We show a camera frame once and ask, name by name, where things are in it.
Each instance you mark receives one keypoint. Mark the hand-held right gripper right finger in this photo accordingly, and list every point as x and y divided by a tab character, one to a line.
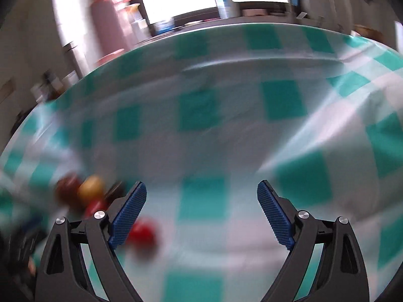
277	217

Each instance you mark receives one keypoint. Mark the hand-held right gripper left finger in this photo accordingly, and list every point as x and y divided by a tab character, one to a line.
129	217

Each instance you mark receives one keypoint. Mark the red tomato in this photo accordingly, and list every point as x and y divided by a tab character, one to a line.
143	231
93	207

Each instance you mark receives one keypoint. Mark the dark shrivelled elongated fruit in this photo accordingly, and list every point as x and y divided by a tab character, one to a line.
115	190

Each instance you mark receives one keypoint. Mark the yellow striped melon fruit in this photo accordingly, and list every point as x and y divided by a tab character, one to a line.
91	190

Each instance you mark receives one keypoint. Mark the wrinkled red apple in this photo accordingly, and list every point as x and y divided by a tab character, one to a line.
66	190

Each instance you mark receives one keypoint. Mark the teal white checkered tablecloth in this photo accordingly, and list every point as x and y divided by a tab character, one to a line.
220	132

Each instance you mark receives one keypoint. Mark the pink basin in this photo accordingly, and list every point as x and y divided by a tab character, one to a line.
110	57

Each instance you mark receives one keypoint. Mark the stainless steel thermos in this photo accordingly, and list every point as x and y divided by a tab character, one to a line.
77	59

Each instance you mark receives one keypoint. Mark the pink bucket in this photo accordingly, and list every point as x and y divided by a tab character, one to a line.
108	25

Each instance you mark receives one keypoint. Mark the woven basket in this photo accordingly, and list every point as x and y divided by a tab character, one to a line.
368	31

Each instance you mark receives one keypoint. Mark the white plastic bottle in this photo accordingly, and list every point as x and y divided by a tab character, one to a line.
225	0

